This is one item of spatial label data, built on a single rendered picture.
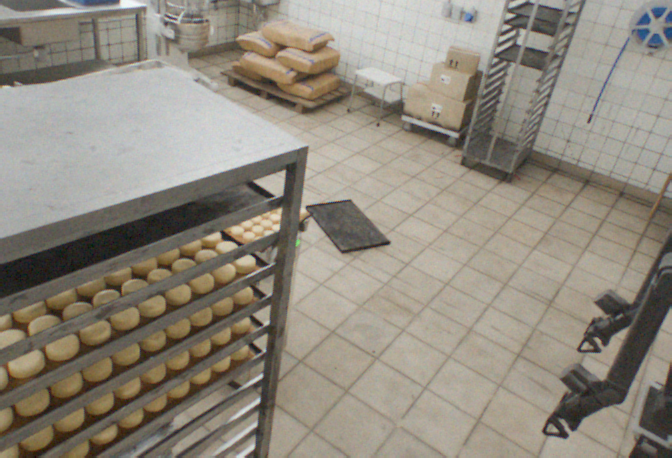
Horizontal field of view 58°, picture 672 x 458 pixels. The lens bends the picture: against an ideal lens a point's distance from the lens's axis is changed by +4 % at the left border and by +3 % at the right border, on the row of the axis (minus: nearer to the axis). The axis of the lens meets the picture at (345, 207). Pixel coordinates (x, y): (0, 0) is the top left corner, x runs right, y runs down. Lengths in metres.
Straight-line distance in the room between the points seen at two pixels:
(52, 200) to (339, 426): 2.25
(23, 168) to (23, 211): 0.13
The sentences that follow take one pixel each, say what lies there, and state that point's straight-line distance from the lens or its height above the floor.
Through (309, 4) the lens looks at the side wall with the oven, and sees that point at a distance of 7.12.
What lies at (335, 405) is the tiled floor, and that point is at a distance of 3.09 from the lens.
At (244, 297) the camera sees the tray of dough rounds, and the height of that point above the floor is 1.42.
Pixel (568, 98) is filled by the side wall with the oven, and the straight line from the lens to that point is 5.97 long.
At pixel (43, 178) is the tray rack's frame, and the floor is 1.82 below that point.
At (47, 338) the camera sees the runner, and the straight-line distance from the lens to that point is 1.09.
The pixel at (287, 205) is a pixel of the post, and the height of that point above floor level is 1.68.
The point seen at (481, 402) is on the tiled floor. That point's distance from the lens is 3.33.
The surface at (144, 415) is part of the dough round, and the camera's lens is 1.44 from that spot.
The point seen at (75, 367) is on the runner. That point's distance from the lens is 1.16.
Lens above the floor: 2.32
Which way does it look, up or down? 30 degrees down
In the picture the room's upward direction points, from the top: 10 degrees clockwise
